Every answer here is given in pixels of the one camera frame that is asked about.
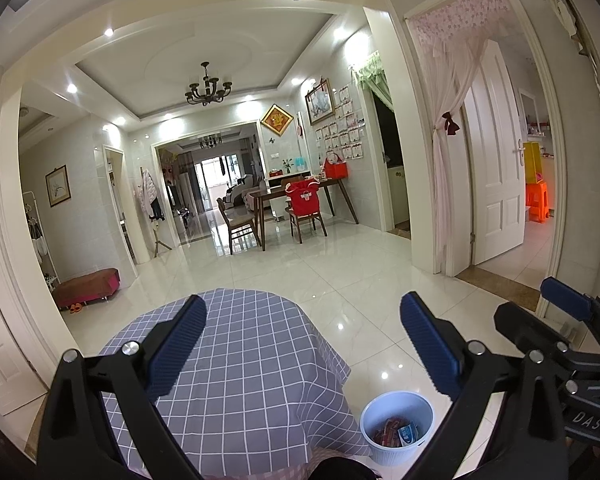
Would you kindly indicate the green valance curtain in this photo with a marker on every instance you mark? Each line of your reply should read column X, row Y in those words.
column 367, row 71

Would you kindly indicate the white clothes rack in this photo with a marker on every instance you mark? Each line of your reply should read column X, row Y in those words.
column 40, row 240

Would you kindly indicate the framed ink painting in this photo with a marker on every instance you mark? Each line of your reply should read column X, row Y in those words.
column 57, row 186

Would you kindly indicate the black chandelier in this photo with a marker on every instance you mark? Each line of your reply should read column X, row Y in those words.
column 207, row 91

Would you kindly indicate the framed wall picture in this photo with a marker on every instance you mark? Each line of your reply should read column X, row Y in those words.
column 320, row 102

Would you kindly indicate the person's right hand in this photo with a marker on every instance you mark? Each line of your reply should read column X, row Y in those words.
column 582, row 460

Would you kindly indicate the red bag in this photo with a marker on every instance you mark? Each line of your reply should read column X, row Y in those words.
column 336, row 169

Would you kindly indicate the person's dark clothed knee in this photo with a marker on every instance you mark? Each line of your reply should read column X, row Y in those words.
column 342, row 470

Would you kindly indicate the orange plastic stool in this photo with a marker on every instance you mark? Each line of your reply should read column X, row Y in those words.
column 537, row 202

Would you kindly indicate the dark red bow tieback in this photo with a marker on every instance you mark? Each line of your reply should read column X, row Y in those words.
column 451, row 125

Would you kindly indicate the round table checked grey tablecloth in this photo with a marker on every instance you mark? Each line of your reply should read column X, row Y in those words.
column 260, row 385

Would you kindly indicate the red gold diamond wall decoration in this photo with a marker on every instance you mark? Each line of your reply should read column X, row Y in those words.
column 277, row 120

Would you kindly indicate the white sideboard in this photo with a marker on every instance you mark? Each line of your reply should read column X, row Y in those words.
column 280, row 175

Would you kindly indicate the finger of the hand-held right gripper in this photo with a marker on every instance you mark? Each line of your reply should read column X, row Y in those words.
column 565, row 299
column 522, row 322

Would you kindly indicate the white appliance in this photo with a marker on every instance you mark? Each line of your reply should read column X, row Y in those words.
column 396, row 197

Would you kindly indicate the wooden coat stand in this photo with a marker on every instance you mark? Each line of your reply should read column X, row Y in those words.
column 160, row 235

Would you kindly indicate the group of wall certificates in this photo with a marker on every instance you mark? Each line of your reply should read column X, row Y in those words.
column 342, row 132

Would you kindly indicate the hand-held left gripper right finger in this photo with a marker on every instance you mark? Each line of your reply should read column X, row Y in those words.
column 430, row 345

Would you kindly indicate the pink floral door curtain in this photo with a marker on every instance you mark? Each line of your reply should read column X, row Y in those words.
column 450, row 25

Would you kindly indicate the red garment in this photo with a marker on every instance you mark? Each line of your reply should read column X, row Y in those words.
column 301, row 197

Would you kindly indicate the small distant chandelier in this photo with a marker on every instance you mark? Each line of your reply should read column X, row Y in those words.
column 210, row 141

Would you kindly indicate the grey sofa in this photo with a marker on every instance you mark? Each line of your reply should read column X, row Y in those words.
column 241, row 192

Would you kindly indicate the pink white jacket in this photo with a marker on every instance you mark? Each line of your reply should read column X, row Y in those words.
column 146, row 192

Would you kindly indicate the blue white packet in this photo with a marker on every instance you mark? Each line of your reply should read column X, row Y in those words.
column 407, row 434

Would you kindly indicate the yellow plastic box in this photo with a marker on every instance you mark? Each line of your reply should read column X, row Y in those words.
column 532, row 162

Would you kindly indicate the white panel door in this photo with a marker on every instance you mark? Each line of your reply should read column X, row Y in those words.
column 495, row 185
column 5, row 370

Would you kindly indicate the wooden dining chair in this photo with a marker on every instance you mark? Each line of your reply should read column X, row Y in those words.
column 307, row 222
column 237, row 225

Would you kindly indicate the light blue container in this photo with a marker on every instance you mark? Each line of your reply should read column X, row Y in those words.
column 300, row 164

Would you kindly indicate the group of recessed ceiling spotlights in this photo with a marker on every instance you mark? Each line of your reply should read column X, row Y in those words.
column 109, row 31

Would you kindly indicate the small potted plant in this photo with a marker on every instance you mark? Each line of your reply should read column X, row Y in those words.
column 287, row 165

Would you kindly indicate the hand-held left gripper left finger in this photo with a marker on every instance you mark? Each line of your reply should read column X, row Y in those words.
column 175, row 345

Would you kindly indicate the red brown cushioned bench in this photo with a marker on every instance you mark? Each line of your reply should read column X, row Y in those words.
column 87, row 285

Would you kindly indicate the pale blue ribbed wastebasket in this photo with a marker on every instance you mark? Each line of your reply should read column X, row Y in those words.
column 395, row 456

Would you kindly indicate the dark wooden dining table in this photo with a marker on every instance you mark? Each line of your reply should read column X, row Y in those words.
column 275, row 194

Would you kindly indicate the pink checked undercloth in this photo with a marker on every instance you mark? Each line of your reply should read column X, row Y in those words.
column 260, row 475

